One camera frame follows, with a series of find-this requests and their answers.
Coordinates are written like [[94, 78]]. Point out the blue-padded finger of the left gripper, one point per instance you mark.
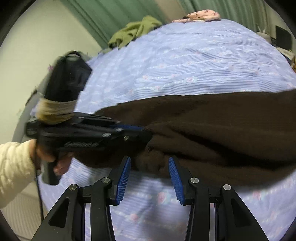
[[129, 127]]

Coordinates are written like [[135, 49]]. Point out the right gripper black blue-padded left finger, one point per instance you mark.
[[66, 219]]

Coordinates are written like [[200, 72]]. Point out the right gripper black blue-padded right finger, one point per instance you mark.
[[233, 219]]

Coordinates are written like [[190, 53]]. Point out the dark brown fleece pants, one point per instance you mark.
[[242, 138]]

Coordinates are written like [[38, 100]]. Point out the cream knit sleeve forearm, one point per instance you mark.
[[17, 170]]

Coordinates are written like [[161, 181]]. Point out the person's left hand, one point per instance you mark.
[[39, 153]]

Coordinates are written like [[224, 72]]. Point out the green curtain left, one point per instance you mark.
[[103, 18]]

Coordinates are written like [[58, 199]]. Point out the green curtain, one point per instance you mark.
[[103, 18], [249, 13]]

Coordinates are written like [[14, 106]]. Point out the olive green garment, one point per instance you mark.
[[132, 31]]

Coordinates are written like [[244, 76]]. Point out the bed with purple floral sheet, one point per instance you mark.
[[177, 59]]

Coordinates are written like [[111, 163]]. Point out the beige sheer curtain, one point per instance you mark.
[[172, 9]]

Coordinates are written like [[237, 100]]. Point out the pink patterned garment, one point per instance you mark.
[[206, 15]]

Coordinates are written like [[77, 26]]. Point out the white paper bag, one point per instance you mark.
[[263, 34]]

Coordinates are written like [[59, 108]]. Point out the green curtain right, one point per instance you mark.
[[249, 13]]

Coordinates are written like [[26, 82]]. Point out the black box by wall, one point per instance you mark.
[[283, 38]]

